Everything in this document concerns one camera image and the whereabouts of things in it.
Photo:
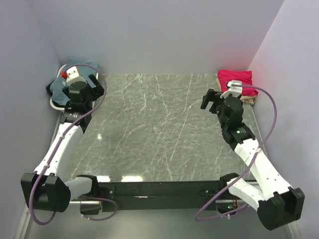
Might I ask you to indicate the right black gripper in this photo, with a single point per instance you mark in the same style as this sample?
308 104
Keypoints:
210 96

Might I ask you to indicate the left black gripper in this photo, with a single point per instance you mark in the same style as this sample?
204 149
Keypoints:
96 91

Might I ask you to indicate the teal blue t shirt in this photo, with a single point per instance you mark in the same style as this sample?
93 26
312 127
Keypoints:
56 87

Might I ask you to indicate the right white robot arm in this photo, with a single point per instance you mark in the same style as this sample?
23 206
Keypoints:
260 186

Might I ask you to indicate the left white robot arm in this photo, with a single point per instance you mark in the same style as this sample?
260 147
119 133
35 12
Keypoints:
44 189

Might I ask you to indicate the folded red t shirt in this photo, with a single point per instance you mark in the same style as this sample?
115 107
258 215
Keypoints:
245 77

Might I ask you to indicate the white plastic laundry basket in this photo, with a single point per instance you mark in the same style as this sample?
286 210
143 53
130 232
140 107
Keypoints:
52 103

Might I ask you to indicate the black garment in basket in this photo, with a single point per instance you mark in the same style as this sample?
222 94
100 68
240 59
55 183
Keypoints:
48 88

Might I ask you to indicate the folded tan t shirt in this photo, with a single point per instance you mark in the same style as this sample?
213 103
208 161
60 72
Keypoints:
245 99

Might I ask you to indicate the black base beam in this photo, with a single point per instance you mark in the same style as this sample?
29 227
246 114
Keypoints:
160 195

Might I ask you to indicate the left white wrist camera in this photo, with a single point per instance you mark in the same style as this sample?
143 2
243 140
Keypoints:
71 76

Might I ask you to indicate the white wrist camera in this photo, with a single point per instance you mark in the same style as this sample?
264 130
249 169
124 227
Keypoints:
71 76
234 89

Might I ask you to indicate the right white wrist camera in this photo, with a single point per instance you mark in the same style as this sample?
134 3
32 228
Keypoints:
234 89

